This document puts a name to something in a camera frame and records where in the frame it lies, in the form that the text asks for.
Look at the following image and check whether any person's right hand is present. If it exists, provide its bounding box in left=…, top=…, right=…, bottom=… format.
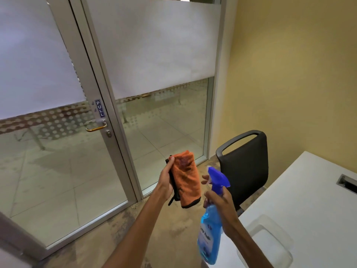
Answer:
left=201, top=175, right=241, bottom=239

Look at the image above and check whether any person's left hand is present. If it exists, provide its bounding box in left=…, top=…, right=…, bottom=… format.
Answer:
left=152, top=156, right=176, bottom=203

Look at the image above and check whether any orange microfiber cloth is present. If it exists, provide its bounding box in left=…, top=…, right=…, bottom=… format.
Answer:
left=166, top=150, right=202, bottom=209

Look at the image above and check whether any blue spray bottle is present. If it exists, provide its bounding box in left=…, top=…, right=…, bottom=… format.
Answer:
left=197, top=166, right=231, bottom=266

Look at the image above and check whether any person's right forearm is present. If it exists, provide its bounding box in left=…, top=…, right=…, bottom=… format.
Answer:
left=223, top=219, right=275, bottom=268

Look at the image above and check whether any person's left forearm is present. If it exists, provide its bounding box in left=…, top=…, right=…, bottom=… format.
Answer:
left=102, top=192, right=170, bottom=268

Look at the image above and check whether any black office chair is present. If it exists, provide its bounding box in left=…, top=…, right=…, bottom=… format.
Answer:
left=216, top=130, right=269, bottom=217

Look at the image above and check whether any clear plastic container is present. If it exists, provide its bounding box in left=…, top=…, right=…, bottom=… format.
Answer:
left=237, top=214, right=295, bottom=268

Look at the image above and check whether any blue door sign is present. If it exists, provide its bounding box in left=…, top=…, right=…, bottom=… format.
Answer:
left=95, top=99, right=106, bottom=118

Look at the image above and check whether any frosted glass partition panel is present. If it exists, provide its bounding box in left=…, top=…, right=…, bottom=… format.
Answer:
left=80, top=0, right=227, bottom=197

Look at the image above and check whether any frosted glass door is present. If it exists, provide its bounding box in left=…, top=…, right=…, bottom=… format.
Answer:
left=0, top=0, right=139, bottom=261

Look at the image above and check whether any gold door handle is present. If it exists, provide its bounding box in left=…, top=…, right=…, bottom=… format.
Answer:
left=86, top=122, right=108, bottom=133

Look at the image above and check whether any metal desk cable grommet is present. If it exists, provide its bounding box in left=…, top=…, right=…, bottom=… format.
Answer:
left=336, top=173, right=357, bottom=189

